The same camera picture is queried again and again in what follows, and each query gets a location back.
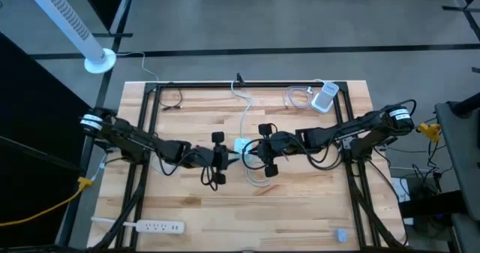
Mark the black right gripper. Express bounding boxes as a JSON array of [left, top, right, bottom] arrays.
[[245, 123, 299, 178]]

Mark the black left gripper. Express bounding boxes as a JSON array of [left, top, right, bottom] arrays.
[[189, 131, 241, 185]]

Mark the mint green cube power strip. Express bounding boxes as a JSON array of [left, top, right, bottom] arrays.
[[234, 137, 253, 157]]

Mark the lavender braided USB cable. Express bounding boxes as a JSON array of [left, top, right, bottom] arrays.
[[283, 85, 315, 110]]

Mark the thin black USB cable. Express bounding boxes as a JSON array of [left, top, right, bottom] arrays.
[[157, 82, 185, 112]]

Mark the white tower power strip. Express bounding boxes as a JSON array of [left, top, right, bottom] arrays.
[[310, 80, 341, 115]]

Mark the white box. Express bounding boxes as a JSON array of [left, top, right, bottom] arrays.
[[391, 176, 414, 226]]

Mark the black computer box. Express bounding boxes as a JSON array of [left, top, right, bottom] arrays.
[[398, 190, 470, 221]]

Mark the grey table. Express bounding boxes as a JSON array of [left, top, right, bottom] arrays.
[[433, 91, 480, 253]]

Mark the white tower fan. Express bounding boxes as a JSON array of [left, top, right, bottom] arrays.
[[19, 0, 117, 75]]

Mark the pale green power cord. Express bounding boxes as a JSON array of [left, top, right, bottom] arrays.
[[230, 80, 255, 140]]

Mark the black aluminium table frame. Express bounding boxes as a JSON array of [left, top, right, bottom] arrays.
[[114, 80, 410, 253]]

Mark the thin white connector cable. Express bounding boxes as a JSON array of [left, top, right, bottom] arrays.
[[91, 153, 110, 182]]

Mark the white fan cord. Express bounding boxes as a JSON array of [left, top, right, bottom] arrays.
[[114, 50, 161, 82]]

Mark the white power strip cord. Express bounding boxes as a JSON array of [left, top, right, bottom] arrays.
[[91, 215, 138, 227]]

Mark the yellow extension cable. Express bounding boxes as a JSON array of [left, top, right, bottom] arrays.
[[0, 176, 95, 228]]

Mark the yellow cable connector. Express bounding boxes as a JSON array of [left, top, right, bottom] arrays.
[[415, 122, 443, 143]]

